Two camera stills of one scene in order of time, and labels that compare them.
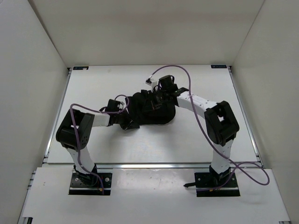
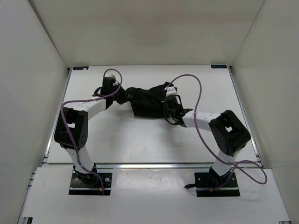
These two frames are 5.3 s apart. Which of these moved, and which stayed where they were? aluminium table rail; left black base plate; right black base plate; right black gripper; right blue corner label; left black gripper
Moved: left black gripper; right black gripper
Stayed: right black base plate; right blue corner label; aluminium table rail; left black base plate
